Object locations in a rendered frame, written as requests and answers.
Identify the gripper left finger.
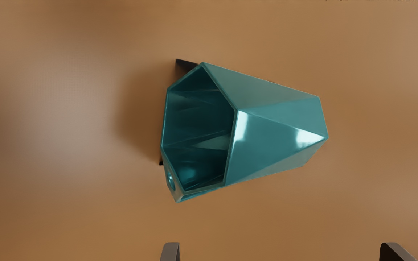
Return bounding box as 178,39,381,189
160,242,180,261

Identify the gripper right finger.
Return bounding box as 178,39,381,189
380,242,418,261

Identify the teal faceted mug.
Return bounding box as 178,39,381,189
160,62,329,203

